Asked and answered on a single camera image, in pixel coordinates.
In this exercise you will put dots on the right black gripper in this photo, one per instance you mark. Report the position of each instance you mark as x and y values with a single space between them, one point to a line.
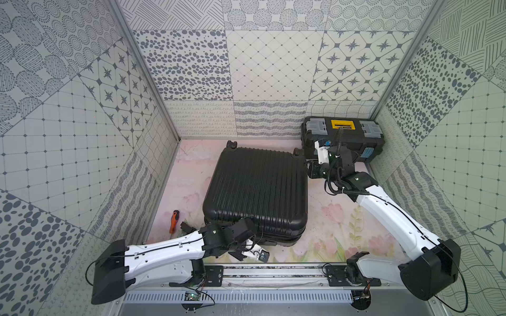
312 171

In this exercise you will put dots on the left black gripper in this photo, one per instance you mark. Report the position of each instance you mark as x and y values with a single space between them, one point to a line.
245 245

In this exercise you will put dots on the black ribbed hard-shell suitcase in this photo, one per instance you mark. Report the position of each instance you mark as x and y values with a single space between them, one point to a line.
267 186

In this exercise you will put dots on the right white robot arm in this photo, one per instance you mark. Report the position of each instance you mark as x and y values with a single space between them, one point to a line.
432 264

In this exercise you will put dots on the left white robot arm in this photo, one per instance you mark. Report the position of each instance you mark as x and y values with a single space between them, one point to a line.
177 262

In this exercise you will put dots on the small black green part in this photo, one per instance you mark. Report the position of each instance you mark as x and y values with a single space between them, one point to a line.
186 228

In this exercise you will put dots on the floral pink table mat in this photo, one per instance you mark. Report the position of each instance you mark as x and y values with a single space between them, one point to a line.
337 227

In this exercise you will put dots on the black toolbox with yellow label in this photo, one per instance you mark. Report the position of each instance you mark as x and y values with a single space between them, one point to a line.
363 137

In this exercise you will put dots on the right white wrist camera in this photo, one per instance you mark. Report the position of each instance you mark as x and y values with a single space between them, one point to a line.
321 149

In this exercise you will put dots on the aluminium mounting rail frame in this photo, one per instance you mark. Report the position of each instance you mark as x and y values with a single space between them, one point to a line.
296 283

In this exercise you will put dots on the orange handled screwdriver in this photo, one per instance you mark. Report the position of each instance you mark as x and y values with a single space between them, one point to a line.
174 221

